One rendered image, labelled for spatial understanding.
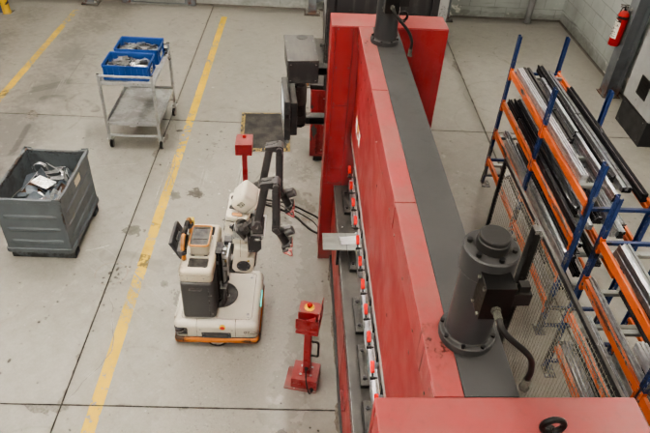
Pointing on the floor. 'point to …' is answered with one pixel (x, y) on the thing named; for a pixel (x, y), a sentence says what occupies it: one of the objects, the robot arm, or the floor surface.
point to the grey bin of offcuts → (47, 202)
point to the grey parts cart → (139, 101)
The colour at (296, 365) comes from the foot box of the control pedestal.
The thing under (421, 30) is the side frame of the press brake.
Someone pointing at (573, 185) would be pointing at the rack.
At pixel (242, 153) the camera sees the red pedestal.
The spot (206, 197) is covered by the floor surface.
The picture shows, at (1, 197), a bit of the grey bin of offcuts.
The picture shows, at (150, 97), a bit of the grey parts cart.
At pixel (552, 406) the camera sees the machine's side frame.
